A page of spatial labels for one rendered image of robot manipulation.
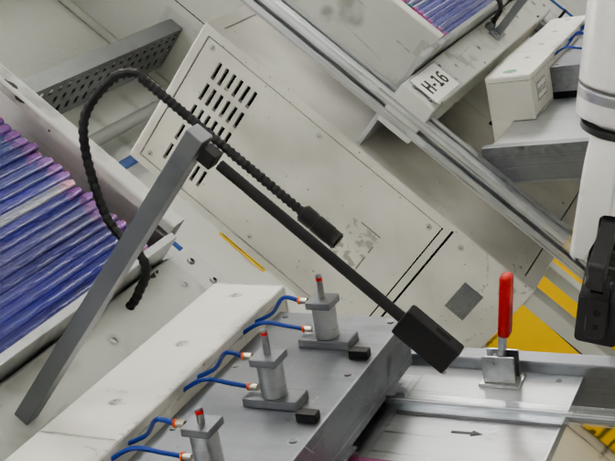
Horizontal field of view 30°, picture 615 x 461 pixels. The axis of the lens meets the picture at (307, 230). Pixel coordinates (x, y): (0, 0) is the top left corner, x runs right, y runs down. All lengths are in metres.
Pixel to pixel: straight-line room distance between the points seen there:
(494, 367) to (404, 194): 0.90
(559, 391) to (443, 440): 0.12
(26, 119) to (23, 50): 2.86
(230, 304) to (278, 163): 0.91
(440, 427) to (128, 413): 0.27
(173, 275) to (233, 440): 0.32
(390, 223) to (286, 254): 0.22
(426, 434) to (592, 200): 0.27
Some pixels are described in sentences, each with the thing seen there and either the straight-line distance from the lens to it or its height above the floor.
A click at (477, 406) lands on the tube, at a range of 1.02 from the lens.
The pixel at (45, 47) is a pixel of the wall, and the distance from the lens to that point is 4.22.
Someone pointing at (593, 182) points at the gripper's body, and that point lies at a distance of 0.86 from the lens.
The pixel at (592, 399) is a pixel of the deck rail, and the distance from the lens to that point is 1.09.
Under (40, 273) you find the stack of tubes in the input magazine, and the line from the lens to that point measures 1.08.
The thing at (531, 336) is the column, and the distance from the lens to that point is 4.15.
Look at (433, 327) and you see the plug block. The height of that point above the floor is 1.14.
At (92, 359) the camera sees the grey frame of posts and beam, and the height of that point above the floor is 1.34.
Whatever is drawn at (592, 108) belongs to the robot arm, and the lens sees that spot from 0.86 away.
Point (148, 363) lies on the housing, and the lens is 1.03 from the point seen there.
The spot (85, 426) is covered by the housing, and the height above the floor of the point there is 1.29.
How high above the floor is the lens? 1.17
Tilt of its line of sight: 6 degrees up
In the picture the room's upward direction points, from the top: 50 degrees counter-clockwise
